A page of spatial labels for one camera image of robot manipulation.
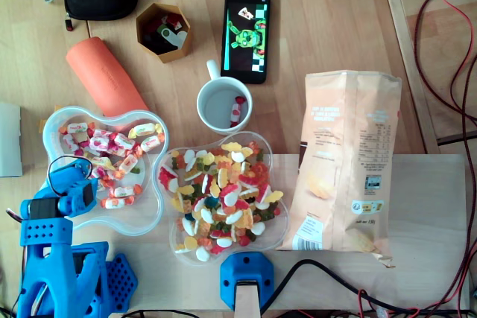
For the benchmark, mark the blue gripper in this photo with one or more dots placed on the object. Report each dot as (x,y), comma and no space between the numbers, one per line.
(79,171)

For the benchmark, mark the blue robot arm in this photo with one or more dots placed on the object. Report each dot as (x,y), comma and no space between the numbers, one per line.
(44,228)

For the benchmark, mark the yellow wrapped candy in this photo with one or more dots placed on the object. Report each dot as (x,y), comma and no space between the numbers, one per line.
(141,130)
(100,162)

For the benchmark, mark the pink red wrapped candy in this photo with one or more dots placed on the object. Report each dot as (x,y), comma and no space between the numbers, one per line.
(100,139)
(123,143)
(71,143)

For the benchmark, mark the white orange wrapped candy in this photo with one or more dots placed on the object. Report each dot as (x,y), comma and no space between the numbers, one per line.
(74,128)
(123,191)
(113,202)
(128,163)
(151,143)

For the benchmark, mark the Haribo plastic candy tub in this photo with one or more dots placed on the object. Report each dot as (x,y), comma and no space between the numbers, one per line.
(145,213)

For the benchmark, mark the grey box device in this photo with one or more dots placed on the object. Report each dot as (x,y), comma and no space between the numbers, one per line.
(9,139)

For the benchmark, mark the red white gummy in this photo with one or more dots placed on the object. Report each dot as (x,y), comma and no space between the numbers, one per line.
(165,174)

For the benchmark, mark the orange roll case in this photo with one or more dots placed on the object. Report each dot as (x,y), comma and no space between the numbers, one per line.
(104,76)

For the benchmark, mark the yellow round gummy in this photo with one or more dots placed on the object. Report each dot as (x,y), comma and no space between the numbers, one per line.
(191,243)

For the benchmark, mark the blue gummy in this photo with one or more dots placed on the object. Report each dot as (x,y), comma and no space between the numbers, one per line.
(211,202)

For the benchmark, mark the white oval gummy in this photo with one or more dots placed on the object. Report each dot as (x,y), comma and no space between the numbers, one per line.
(258,228)
(202,254)

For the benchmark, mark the white ceramic mug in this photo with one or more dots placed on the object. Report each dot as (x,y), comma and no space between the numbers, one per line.
(220,126)

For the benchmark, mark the hexagonal wooden box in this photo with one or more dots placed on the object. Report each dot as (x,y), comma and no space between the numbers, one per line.
(175,55)

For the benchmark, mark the yellow cloud gummy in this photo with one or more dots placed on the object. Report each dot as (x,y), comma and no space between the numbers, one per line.
(231,146)
(274,196)

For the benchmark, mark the white swivel USB stick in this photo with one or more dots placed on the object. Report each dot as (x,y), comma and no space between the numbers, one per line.
(173,38)

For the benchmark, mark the red white wrapped candy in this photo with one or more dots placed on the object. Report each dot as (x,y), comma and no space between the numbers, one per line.
(236,111)

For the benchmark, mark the clear plastic gummy tray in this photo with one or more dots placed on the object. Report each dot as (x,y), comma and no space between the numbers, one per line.
(279,228)

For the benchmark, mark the black smartphone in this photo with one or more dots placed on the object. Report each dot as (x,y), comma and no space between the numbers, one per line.
(246,35)

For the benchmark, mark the orange chips bag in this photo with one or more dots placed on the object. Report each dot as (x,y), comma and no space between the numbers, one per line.
(343,139)

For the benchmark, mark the light wooden base board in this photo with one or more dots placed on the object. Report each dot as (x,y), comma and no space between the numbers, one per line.
(428,202)

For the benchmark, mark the wooden framed panel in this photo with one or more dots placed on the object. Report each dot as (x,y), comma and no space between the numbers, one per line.
(439,72)

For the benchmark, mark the blue post base mount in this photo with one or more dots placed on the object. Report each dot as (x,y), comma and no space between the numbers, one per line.
(246,267)

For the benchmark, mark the wooden camera post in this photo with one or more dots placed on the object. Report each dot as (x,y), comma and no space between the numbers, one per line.
(247,301)

